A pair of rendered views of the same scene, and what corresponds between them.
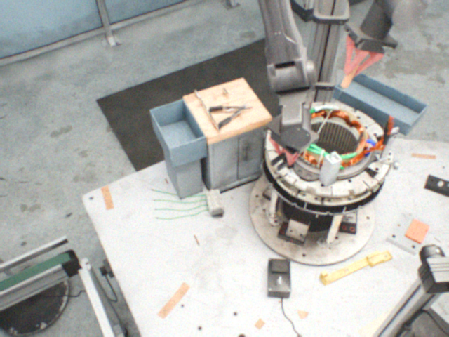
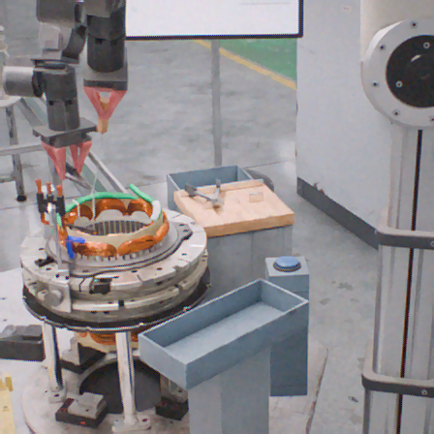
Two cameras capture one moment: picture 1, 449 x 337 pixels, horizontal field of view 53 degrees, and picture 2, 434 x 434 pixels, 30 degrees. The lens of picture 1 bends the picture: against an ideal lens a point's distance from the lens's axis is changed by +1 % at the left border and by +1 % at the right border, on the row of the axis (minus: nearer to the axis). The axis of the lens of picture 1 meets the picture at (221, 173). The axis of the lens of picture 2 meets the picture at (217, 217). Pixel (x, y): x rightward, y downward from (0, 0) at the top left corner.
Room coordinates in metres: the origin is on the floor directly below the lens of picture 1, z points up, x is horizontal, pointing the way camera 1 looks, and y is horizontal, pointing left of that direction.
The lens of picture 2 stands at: (1.09, -1.52, 1.68)
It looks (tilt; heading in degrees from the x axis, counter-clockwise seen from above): 23 degrees down; 97
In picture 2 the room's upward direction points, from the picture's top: 2 degrees counter-clockwise
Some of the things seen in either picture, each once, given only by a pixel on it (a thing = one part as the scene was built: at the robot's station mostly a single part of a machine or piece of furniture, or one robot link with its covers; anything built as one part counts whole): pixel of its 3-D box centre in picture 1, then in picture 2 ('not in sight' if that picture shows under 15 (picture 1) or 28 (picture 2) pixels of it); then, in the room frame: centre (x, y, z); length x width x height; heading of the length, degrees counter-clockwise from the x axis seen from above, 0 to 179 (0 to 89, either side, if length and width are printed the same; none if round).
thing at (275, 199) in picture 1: (275, 197); not in sight; (0.73, -0.16, 0.91); 0.02 x 0.02 x 0.21
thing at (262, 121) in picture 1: (226, 109); (232, 206); (0.95, -0.02, 1.05); 0.20 x 0.19 x 0.02; 113
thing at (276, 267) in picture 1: (278, 277); (24, 340); (0.53, -0.15, 0.81); 0.10 x 0.06 x 0.06; 175
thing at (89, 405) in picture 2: (349, 214); (86, 404); (0.72, -0.38, 0.83); 0.05 x 0.04 x 0.02; 167
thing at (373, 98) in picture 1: (368, 129); (229, 395); (0.98, -0.47, 0.92); 0.25 x 0.11 x 0.28; 47
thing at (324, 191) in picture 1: (327, 145); (114, 244); (0.77, -0.28, 1.09); 0.32 x 0.32 x 0.01
